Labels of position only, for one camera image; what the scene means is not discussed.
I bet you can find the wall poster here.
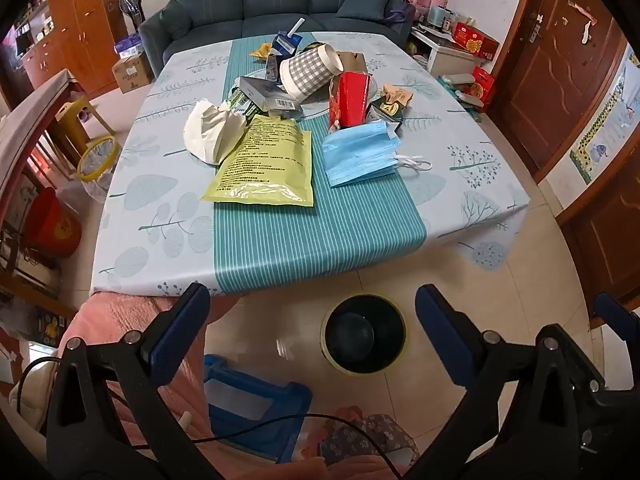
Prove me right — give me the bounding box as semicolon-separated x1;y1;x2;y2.
570;45;640;183

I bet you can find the red carton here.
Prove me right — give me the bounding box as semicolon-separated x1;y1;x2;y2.
328;71;373;128

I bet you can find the grey checked paper cup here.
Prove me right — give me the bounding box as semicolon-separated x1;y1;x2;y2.
279;43;345;96

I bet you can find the black cable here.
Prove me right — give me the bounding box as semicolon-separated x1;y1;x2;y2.
17;357;401;478

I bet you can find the wooden cabinet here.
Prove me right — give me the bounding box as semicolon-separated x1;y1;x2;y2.
10;0;121;96

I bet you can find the red bucket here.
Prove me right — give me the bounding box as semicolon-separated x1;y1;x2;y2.
25;187;83;258

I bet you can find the green snack packet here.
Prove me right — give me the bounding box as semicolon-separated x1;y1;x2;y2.
227;87;273;121

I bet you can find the purple bag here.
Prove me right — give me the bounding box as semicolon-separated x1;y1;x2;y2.
385;0;417;26

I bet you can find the blue face mask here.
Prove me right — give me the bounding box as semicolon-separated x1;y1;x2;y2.
321;120;432;188

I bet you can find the dark wooden side table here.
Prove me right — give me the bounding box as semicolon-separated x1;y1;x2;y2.
0;69;83;306

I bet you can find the pink quilted cloth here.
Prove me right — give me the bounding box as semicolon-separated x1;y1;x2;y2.
59;292;241;480

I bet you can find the blue carton with straw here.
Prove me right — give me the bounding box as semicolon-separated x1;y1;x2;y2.
272;17;306;56

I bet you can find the brown wrapper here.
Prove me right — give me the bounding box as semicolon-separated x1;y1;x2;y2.
382;85;415;108

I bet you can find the dark grey box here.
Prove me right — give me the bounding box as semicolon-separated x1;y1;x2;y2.
235;76;302;111

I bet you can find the yellow-green plastic packet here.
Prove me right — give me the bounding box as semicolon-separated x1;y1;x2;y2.
201;114;315;207

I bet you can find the black waste bin yellow rim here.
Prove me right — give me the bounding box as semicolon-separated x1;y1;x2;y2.
320;294;407;375

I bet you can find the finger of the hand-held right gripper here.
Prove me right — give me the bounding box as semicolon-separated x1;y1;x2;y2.
594;292;640;346
575;357;640;461

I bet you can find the red gift box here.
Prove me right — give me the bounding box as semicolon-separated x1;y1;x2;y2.
452;21;501;58

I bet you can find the blue tissue pack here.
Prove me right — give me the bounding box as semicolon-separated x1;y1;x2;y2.
115;32;146;56

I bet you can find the red gift bag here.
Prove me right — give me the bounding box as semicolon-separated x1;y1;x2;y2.
470;66;496;106

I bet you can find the dark blue cushion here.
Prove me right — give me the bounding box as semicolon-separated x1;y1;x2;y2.
336;0;388;21
159;0;193;41

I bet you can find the white paper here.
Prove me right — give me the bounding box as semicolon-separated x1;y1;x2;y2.
183;100;247;165

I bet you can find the white low cabinet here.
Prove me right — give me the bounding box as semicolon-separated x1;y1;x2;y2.
411;27;481;78

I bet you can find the grey floral cloth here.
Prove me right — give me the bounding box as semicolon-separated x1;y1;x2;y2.
320;412;421;467

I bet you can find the yellow plastic stool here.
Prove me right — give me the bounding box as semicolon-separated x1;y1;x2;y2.
54;97;116;153

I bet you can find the yellow rim basket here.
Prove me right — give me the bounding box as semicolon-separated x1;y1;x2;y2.
76;135;121;201

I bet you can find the black standing fan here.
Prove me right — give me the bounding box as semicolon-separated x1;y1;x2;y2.
120;0;143;36

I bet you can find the blue plastic stool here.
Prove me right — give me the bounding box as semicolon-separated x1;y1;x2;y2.
202;354;313;463

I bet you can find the cardboard box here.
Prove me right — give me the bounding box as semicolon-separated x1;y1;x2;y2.
111;50;153;93

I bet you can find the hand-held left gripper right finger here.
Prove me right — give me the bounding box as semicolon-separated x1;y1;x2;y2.
410;284;583;480

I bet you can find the brown wooden door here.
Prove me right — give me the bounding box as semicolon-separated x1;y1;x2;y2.
487;0;628;181
555;170;640;321

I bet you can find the brown pulp cup tray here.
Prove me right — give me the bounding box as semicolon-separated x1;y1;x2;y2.
336;51;368;75

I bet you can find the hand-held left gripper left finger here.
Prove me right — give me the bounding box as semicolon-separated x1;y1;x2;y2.
46;282;221;480

